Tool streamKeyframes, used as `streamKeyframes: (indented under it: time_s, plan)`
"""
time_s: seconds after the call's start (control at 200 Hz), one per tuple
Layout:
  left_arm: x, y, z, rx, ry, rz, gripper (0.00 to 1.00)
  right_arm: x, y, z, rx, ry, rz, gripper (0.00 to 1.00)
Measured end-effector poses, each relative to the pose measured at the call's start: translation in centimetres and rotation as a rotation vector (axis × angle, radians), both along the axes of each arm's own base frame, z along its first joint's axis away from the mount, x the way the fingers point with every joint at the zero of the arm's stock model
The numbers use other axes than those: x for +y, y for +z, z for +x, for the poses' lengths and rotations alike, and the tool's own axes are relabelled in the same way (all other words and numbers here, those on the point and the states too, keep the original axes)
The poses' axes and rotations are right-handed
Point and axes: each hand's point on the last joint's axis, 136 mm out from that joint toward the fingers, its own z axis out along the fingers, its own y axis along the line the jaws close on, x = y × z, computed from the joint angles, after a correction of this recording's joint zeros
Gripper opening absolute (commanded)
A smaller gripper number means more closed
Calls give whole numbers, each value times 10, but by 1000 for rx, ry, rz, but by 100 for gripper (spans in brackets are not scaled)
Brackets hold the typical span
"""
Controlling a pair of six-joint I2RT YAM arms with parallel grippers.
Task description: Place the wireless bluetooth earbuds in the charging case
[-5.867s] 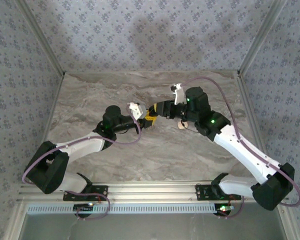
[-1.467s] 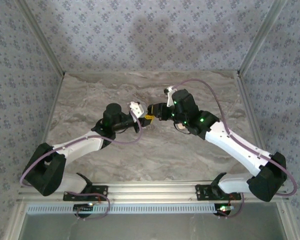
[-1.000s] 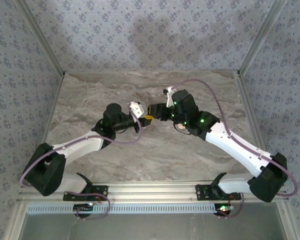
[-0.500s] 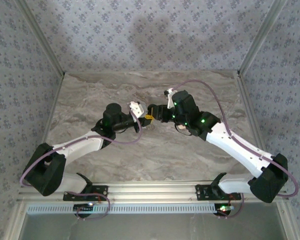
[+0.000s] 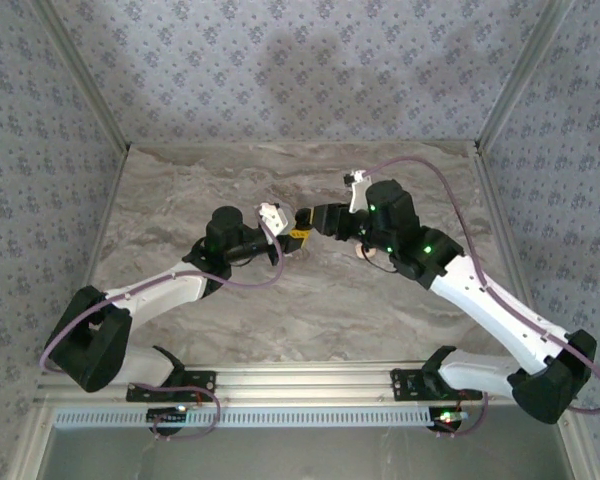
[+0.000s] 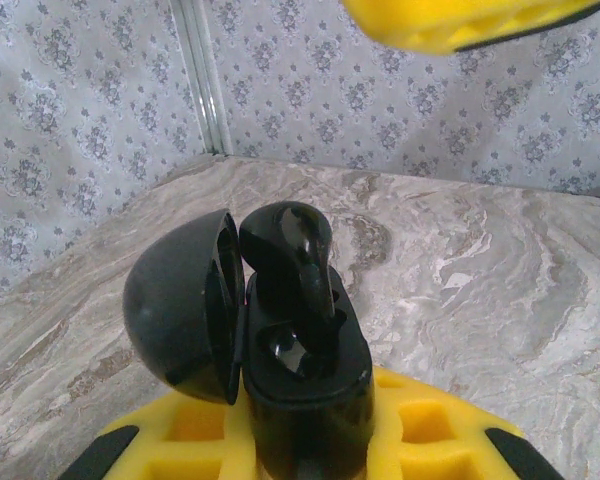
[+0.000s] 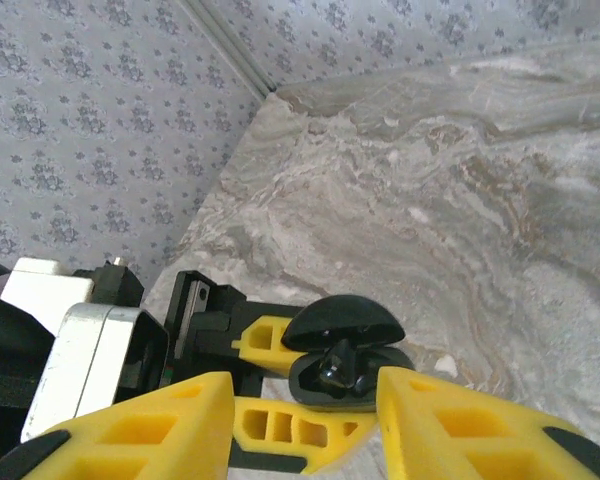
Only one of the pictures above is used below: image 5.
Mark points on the black earbud charging case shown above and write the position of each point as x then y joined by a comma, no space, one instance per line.
304,218

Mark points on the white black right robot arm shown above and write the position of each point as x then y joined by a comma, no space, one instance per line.
480,305

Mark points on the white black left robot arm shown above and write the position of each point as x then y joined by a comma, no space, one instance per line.
155,295

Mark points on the black controller board with LED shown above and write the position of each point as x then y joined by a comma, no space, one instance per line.
447,416
167,415

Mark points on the grey metal sheet panel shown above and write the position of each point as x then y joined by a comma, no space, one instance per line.
300,455

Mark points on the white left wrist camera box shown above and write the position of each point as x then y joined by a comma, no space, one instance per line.
272,216

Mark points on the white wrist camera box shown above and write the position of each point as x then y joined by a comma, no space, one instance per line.
272,216
359,192

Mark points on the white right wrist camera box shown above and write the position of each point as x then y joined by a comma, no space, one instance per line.
359,192

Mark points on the aluminium table side rail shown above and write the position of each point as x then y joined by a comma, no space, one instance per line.
500,225
105,220

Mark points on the aluminium mounting rail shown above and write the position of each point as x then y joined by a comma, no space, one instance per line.
300,385

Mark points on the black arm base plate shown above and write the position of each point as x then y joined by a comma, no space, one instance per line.
405,385
202,381

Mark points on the aluminium corner post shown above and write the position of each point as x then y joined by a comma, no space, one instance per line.
84,75
522,75

